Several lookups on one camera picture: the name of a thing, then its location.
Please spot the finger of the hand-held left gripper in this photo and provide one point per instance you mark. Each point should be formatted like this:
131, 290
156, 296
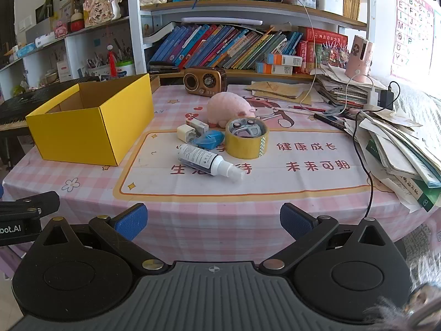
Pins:
31, 203

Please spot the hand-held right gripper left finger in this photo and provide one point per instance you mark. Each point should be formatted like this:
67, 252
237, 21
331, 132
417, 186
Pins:
131, 221

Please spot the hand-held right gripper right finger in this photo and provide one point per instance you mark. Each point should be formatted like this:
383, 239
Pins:
295, 219

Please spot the yellow cardboard box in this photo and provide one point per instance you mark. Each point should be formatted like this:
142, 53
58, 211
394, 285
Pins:
75, 134

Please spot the yellow tape roll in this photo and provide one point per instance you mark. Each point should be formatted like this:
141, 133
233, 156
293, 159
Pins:
246, 147

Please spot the white spray bottle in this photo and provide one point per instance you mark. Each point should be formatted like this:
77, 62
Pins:
199, 158

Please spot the white staple box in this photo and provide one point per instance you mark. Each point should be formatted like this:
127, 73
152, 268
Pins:
196, 123

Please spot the pink plush pig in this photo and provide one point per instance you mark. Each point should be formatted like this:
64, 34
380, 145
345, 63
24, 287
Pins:
227, 107

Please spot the pink checked cloth desktop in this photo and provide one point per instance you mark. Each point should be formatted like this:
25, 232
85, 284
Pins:
206, 213

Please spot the black keyboard stand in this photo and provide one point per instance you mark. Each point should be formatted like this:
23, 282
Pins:
10, 148

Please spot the black electronic keyboard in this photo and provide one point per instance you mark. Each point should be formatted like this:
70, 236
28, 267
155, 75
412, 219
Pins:
20, 105

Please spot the white charger cube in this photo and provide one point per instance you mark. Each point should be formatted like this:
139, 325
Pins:
186, 133

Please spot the black pen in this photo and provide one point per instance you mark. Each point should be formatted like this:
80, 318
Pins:
327, 119

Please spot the red pen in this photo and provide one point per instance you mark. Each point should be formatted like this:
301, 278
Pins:
306, 108

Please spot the pile of papers and books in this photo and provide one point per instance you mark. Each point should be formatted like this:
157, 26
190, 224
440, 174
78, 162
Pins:
396, 151

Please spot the brown paper envelopes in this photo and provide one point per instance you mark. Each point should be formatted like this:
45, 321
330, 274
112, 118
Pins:
275, 89

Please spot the white box red label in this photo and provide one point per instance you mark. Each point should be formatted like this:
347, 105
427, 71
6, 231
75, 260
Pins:
64, 70

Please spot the stack of notebooks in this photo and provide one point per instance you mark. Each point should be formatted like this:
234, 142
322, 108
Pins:
344, 89

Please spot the grey furry cuff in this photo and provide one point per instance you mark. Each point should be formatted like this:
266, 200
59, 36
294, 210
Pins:
427, 275

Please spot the black power adapter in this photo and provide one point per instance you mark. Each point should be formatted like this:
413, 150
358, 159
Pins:
386, 98

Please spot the orange blue small box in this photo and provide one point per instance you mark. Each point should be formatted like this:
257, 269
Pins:
282, 59
274, 69

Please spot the white tub green lid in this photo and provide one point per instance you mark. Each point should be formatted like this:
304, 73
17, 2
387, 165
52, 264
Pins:
124, 69

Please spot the pen holder with pens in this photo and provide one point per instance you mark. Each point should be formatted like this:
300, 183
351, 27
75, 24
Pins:
100, 67

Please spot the blue tissue pack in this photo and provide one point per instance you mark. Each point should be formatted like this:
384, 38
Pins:
27, 50

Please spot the brown retro radio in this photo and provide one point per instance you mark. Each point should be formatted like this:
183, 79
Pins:
205, 82

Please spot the black stapler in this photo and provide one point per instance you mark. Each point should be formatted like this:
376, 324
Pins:
163, 65

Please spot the red tassel charm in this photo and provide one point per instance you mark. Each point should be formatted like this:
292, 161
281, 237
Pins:
112, 60

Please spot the white tissue pack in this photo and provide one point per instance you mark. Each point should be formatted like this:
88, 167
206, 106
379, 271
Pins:
45, 39

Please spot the pink cylindrical gadget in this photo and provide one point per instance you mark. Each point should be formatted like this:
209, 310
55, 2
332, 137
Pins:
360, 55

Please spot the pink small box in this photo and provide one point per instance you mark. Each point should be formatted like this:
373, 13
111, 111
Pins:
61, 28

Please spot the red boxed books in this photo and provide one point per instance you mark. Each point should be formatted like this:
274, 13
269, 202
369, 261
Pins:
324, 36

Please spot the thick white-paged book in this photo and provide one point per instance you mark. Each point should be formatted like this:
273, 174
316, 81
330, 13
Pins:
158, 32

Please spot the row of leaning colourful books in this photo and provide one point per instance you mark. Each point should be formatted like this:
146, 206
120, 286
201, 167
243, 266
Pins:
213, 44

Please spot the white bookshelf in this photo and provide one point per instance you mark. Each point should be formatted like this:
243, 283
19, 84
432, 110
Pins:
134, 24

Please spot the pink figurine ornament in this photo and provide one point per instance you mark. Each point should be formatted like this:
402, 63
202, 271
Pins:
100, 7

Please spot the alphabet wall poster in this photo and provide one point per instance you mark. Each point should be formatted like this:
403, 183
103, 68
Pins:
411, 24

